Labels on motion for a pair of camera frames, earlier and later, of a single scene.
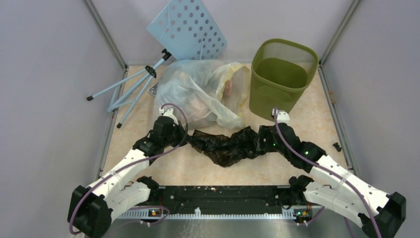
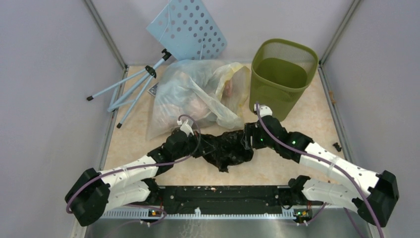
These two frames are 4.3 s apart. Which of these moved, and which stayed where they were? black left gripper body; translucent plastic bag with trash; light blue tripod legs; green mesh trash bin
Moved: black left gripper body
Stayed: light blue tripod legs; translucent plastic bag with trash; green mesh trash bin
